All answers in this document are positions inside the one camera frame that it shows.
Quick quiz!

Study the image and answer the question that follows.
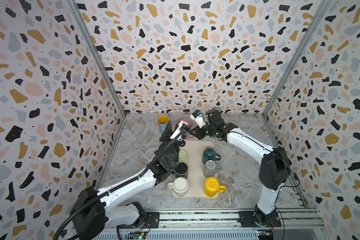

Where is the light blue yellow-inside mug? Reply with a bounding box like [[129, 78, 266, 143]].
[[157, 116, 170, 134]]

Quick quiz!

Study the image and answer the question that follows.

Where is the dark green mug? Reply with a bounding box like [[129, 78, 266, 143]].
[[202, 147, 221, 164]]

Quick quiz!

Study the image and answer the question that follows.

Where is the pink patterned mug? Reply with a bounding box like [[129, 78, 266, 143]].
[[178, 118, 194, 140]]

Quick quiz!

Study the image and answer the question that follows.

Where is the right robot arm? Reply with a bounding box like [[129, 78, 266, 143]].
[[191, 121, 291, 227]]

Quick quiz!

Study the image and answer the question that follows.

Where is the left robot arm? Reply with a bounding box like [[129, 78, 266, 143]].
[[59, 121, 190, 240]]

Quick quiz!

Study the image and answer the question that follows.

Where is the light green mug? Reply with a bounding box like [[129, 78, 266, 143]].
[[179, 150, 189, 165]]

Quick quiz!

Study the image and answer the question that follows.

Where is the black mug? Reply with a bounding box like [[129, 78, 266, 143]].
[[174, 162, 189, 179]]

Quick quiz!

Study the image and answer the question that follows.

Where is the white mug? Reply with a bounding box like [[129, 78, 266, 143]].
[[167, 177, 189, 198]]

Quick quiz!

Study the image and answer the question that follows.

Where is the grey mug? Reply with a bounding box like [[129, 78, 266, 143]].
[[203, 160, 217, 178]]

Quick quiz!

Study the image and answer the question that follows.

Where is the yellow mug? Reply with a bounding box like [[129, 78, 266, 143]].
[[204, 177, 226, 198]]

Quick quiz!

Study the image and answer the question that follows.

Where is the cream plastic tray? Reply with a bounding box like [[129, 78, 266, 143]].
[[171, 141, 220, 199]]

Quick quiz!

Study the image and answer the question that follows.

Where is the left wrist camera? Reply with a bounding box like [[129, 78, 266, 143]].
[[171, 122, 188, 141]]

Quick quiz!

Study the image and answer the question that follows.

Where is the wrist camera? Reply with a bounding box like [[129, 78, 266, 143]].
[[171, 122, 188, 141], [191, 110, 206, 129]]

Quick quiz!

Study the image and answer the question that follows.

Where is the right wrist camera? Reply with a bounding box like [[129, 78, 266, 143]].
[[191, 110, 206, 129]]

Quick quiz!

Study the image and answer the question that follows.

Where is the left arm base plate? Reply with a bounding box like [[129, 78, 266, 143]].
[[129, 212, 160, 229]]

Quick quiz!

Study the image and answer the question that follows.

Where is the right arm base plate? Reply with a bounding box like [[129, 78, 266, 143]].
[[238, 210, 282, 228]]

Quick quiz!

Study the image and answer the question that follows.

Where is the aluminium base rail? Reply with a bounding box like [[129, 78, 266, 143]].
[[94, 209, 330, 240]]

